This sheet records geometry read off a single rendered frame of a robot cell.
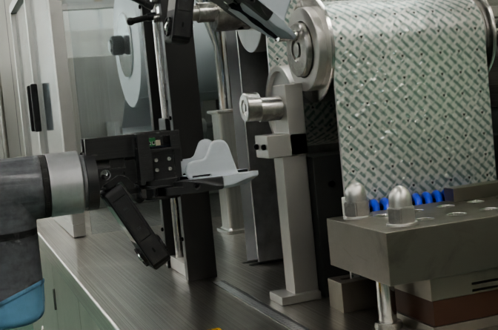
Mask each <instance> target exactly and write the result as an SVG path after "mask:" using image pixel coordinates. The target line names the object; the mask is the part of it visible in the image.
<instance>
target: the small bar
mask: <svg viewBox="0 0 498 330"><path fill-rule="evenodd" d="M495 196H498V180H492V181H487V182H477V183H471V184H466V185H456V186H451V187H445V188H444V197H445V201H449V202H460V201H466V200H470V199H480V198H485V197H495Z"/></svg>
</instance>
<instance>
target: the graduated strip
mask: <svg viewBox="0 0 498 330"><path fill-rule="evenodd" d="M212 283H213V284H214V285H216V286H218V287H220V288H221V289H223V290H225V291H226V292H228V293H229V294H232V295H233V296H234V297H236V298H238V299H240V300H241V301H243V302H244V303H247V304H248V305H249V306H251V307H253V308H255V309H256V310H258V311H260V312H261V313H263V314H265V315H266V316H268V317H269V318H271V319H273V320H275V321H276V322H278V323H280V324H281V325H283V326H284V327H286V328H288V329H290V330H312V329H310V328H308V327H307V326H304V325H303V324H301V323H299V322H297V321H296V320H294V319H292V318H291V317H289V316H287V315H285V314H283V313H282V312H280V311H278V310H276V309H274V308H273V307H271V306H269V305H268V304H266V303H263V302H262V301H261V300H258V299H256V298H255V297H253V296H251V295H249V294H248V293H246V292H244V291H243V290H241V289H239V288H237V287H236V286H233V285H232V284H230V283H228V282H226V281H225V280H221V281H216V282H212Z"/></svg>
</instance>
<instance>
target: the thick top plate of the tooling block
mask: <svg viewBox="0 0 498 330"><path fill-rule="evenodd" d="M414 211H415V220H417V221H418V222H419V224H417V225H413V226H408V227H396V228H395V227H388V226H386V223H387V222H388V209H387V210H381V211H372V212H370V213H371V214H373V216H372V217H371V218H367V219H363V220H344V219H343V216H341V217H331V218H327V227H328V242H329V250H330V259H331V265H334V266H336V267H338V268H342V269H344V270H346V271H350V272H352V273H355V274H358V275H360V276H363V277H366V278H368V279H371V280H374V281H377V282H379V283H382V284H385V285H387V286H398V285H403V284H407V283H415V282H419V281H423V280H432V279H436V278H440V277H448V276H452V275H457V274H464V273H469V272H473V271H481V270H485V269H490V268H498V196H495V197H485V198H480V199H470V200H466V201H460V202H449V201H441V202H432V203H427V204H421V205H415V206H414Z"/></svg>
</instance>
